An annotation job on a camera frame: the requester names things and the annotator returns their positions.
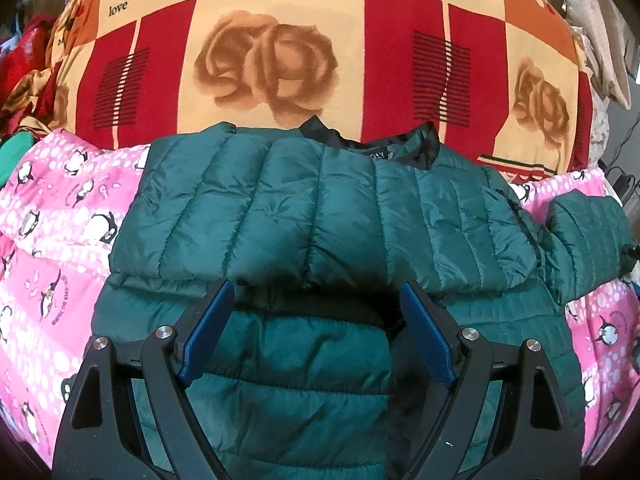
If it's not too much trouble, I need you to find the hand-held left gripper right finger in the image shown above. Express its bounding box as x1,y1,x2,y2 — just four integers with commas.
398,280,587,480

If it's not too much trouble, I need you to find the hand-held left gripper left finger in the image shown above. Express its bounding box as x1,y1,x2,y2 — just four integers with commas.
51,279,236,480

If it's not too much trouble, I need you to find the green puffer jacket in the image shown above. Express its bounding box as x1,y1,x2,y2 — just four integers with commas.
91,115,635,480

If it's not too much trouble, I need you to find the pink penguin print blanket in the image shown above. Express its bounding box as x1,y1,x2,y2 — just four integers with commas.
0,128,640,466

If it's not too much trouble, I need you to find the green cloth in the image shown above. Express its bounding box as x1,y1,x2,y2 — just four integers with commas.
0,130,32,176

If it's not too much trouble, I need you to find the red orange rose print blanket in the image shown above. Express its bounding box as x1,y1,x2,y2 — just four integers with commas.
45,0,597,183

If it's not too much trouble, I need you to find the red cloth pile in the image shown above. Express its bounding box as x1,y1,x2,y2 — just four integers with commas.
0,12,68,136

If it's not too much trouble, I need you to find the beige cushion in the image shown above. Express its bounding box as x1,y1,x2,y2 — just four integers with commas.
560,0,633,111

